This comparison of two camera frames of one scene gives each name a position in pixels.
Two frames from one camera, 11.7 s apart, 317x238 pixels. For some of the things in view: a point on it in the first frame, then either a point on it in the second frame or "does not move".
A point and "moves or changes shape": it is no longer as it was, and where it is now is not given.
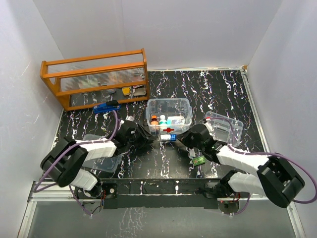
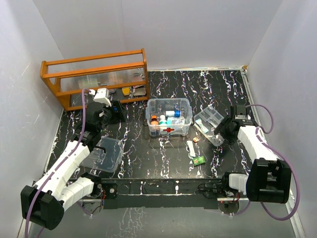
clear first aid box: x=169 y=116 does not move
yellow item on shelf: x=126 y=90 does not move
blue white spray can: x=169 y=137 to x=176 y=113
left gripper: x=145 y=137 to x=119 y=116
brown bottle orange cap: x=154 y=121 does not move
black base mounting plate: x=192 y=193 does not move
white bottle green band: x=163 y=121 does not move
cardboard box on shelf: x=139 y=90 does not move
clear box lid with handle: x=110 y=164 does not move
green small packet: x=199 y=160 does not move
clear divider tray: x=225 y=129 moves or changes shape
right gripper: x=184 y=138 to x=228 y=139
